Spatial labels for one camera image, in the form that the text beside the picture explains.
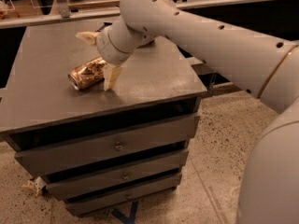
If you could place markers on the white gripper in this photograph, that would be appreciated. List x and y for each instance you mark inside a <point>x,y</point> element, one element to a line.
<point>105,46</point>

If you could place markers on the orange soda can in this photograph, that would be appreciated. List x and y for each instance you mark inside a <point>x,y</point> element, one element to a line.
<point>87,74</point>

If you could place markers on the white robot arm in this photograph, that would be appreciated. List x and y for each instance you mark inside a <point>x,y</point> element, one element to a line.
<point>263,65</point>

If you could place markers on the black snack wrapper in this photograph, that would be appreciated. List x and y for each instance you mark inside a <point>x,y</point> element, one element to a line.
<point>105,24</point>

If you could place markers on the green chip bag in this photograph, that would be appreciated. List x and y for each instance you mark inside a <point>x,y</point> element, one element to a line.
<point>148,43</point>

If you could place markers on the grey drawer cabinet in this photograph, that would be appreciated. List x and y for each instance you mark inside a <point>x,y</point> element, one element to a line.
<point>40,107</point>

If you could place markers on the top grey drawer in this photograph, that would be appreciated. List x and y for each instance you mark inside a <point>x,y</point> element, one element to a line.
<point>57,158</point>

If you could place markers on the grey drawer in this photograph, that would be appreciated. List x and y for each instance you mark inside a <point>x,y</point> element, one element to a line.
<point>57,158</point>
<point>131,193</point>
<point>80,185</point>

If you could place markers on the middle grey drawer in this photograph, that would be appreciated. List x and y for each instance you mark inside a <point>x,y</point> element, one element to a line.
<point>80,185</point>

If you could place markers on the crumpled paper scrap on floor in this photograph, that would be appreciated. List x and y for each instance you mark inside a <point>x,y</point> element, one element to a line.
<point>35,184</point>

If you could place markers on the bottom grey drawer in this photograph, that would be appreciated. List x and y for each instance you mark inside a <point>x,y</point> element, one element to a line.
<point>131,193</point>

